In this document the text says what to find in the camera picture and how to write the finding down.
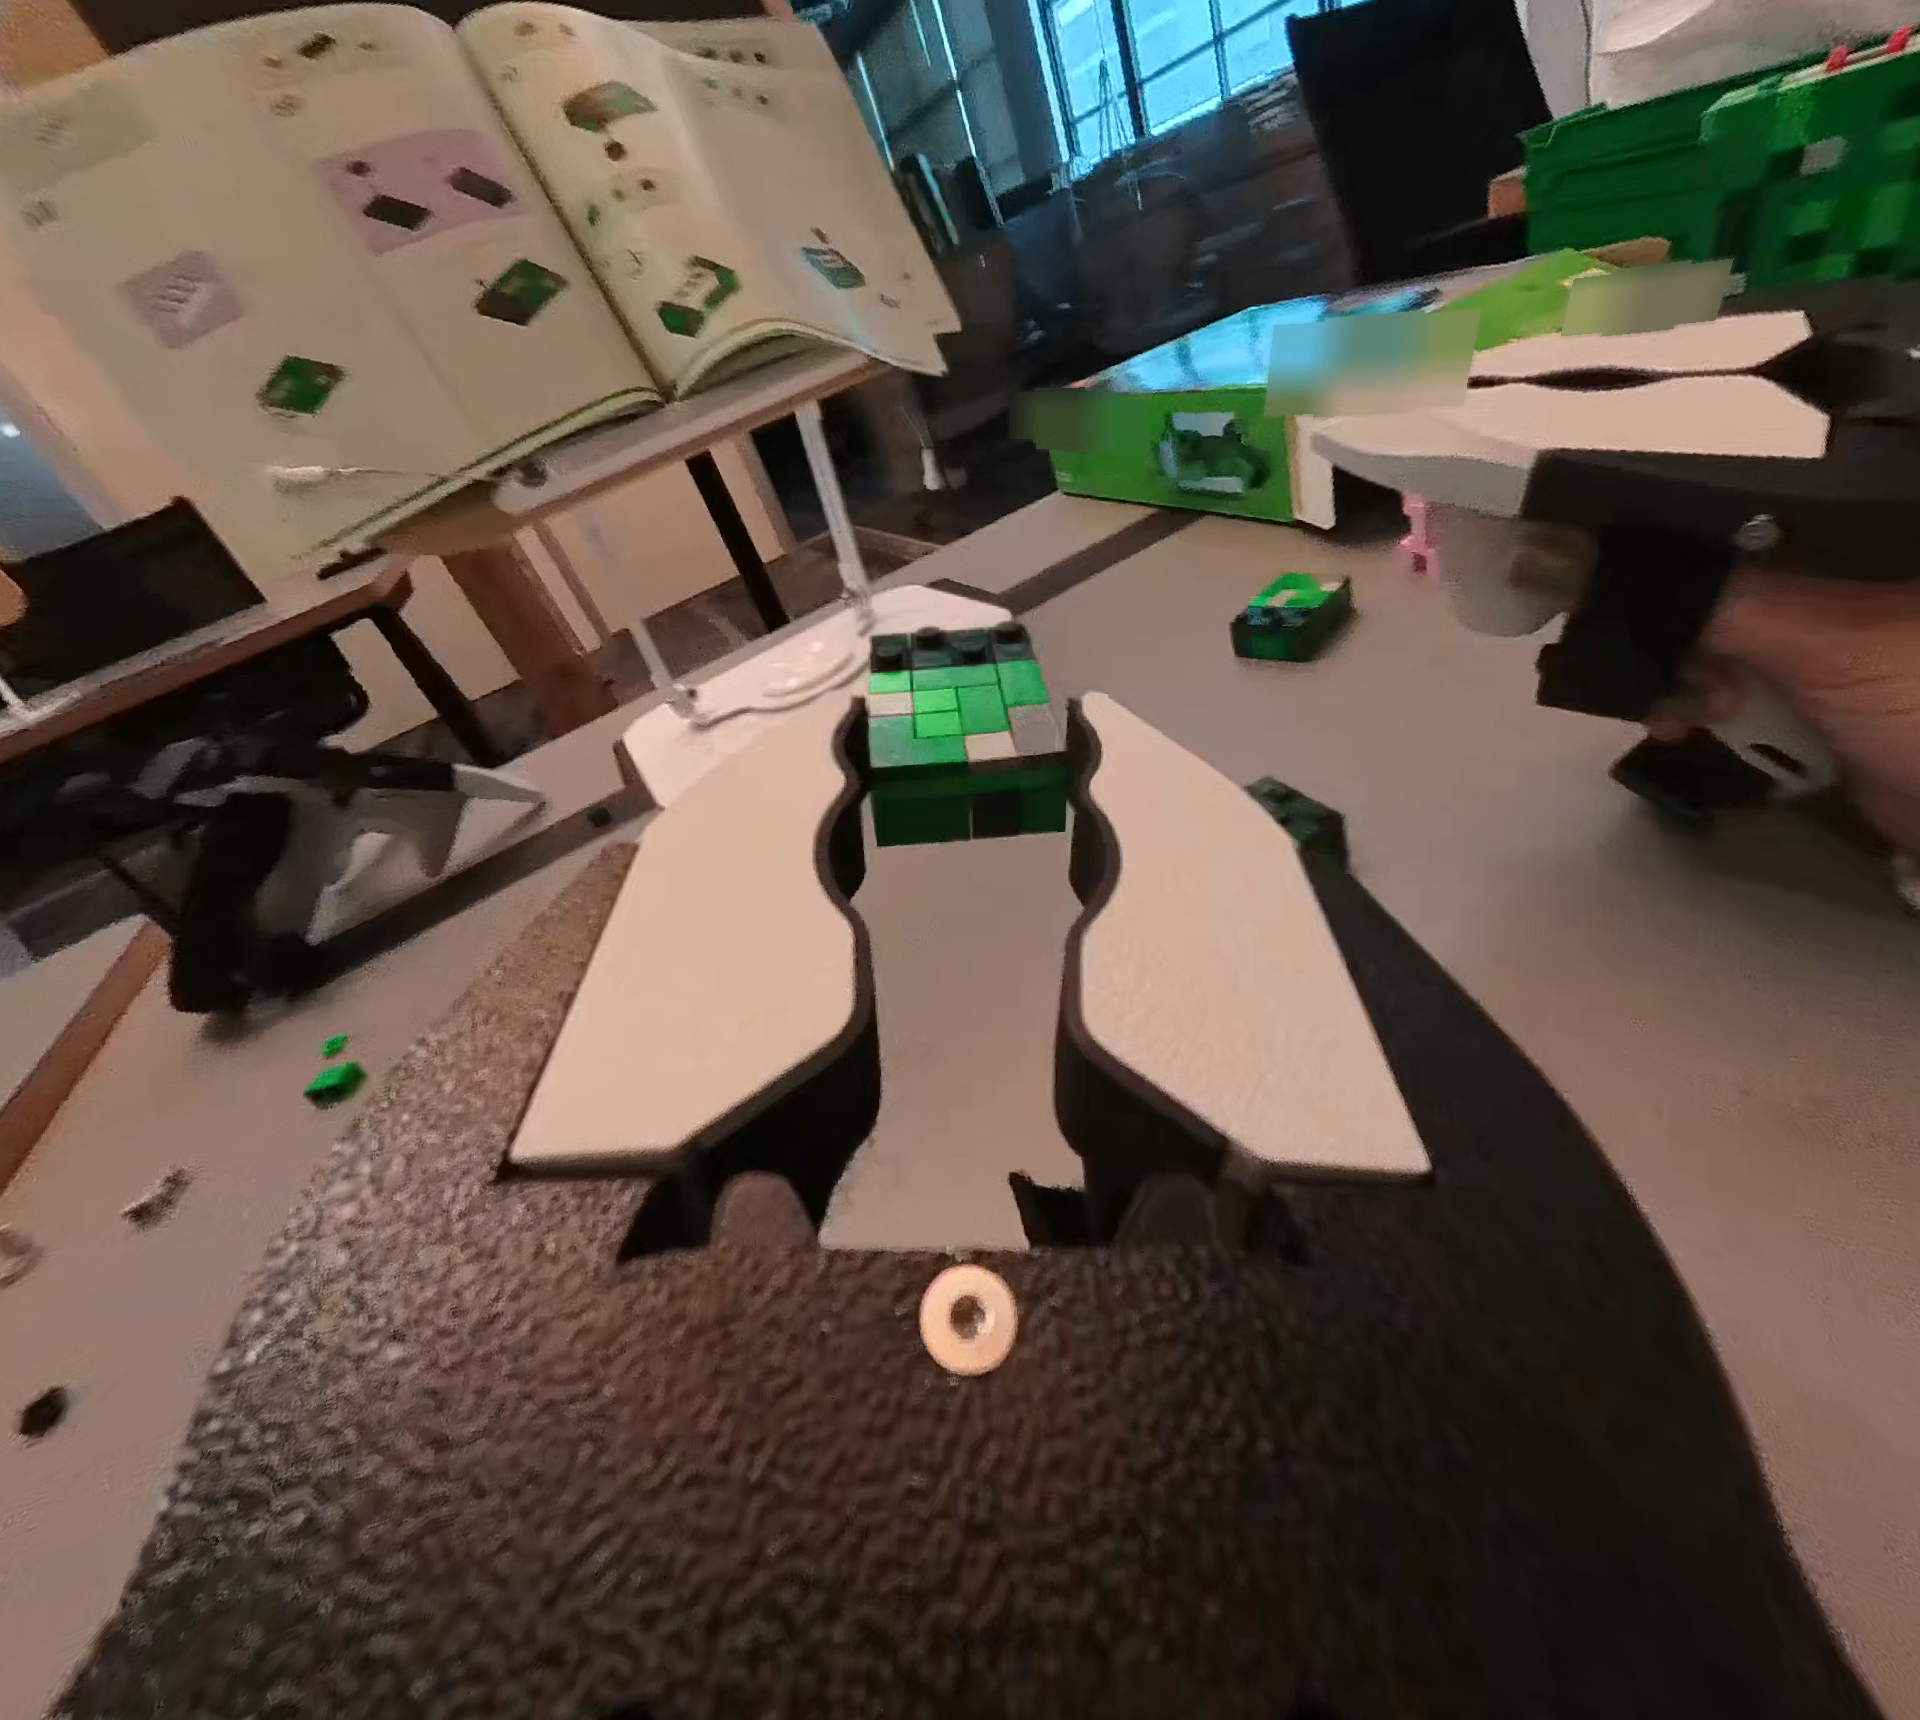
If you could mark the open instruction booklet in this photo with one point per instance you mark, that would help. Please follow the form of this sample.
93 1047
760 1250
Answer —
375 220

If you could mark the green lego cube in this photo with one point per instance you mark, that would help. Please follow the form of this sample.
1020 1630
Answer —
1289 617

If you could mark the wooden desk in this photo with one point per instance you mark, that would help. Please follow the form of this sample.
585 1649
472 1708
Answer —
525 638

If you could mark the pink lego pig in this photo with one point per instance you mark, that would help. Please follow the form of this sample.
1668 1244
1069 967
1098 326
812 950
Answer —
1422 534

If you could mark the small black lego piece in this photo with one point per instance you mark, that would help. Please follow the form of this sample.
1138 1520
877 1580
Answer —
45 1410

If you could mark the white book stand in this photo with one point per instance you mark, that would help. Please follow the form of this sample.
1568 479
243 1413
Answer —
706 739

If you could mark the green lego block assembly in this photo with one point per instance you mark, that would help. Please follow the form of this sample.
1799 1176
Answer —
960 730

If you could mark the large green lego model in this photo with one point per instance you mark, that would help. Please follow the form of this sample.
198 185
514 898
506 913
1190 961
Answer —
1725 159

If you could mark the green lego set box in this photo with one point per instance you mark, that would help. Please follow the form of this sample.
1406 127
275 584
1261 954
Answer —
1185 459

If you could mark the black office chair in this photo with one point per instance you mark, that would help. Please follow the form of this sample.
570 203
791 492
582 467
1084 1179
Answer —
150 610
1410 114

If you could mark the bright green lego brick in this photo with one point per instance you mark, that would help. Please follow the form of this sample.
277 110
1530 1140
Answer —
333 1083

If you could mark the flat green lego panel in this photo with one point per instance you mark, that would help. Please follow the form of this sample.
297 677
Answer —
1300 811

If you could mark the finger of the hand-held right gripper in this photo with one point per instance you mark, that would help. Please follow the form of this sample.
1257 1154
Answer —
1652 349
1621 421

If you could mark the grey lego piece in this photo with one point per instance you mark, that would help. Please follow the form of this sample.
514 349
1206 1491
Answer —
156 1196

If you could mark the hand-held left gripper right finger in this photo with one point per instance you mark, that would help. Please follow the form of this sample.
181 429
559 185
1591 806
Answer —
1231 985

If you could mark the person's right hand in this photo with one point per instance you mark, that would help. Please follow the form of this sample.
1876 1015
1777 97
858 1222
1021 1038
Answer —
1844 669

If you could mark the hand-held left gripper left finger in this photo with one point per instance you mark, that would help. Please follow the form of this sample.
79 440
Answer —
706 985

